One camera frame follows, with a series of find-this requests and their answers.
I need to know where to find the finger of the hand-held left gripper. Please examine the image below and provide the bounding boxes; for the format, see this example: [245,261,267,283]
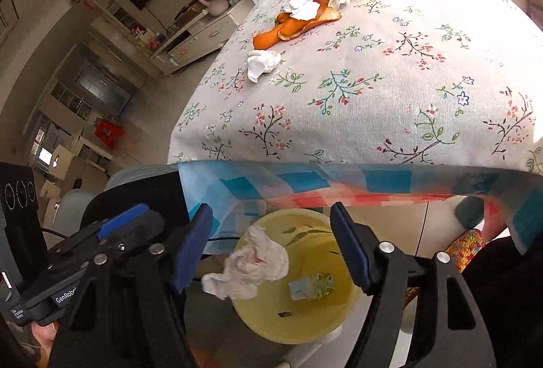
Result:
[46,202,164,267]

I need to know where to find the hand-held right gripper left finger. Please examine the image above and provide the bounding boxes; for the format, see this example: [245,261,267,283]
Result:
[49,204,215,368]

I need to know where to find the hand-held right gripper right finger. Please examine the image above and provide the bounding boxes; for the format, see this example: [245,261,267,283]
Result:
[330,202,497,368]

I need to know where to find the yellow plastic trash bin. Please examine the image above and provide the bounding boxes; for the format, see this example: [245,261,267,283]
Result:
[232,209,361,345]

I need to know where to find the long orange peel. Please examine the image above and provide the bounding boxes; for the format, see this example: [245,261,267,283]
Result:
[253,12,323,51]

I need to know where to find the curled orange peel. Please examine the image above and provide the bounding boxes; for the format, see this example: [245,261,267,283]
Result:
[314,0,342,23]

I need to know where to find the person's left hand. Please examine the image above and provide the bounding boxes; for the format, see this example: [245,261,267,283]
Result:
[31,323,58,356]

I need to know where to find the small green drink carton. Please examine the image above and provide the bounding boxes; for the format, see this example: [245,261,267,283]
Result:
[288,274,335,302]

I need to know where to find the cardboard box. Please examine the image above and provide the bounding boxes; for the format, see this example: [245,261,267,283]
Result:
[48,145,109,193]

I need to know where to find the red plastic box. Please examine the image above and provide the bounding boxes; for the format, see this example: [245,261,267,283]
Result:
[94,118,125,149]

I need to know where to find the colourful crocheted cushion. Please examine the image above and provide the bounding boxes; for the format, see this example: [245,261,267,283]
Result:
[452,230,486,271]

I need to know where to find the person's dark clothing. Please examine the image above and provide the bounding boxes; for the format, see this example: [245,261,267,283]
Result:
[460,236,543,368]

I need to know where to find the floral tablecloth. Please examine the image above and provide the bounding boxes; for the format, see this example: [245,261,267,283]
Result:
[167,0,543,178]

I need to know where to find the white display shelf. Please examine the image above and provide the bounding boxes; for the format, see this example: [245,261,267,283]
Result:
[91,0,166,55]

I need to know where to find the small crumpled white tissue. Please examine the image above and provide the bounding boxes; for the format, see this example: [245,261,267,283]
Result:
[245,50,283,84]

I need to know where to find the white television cabinet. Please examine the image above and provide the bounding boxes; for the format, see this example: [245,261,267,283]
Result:
[150,1,251,75]

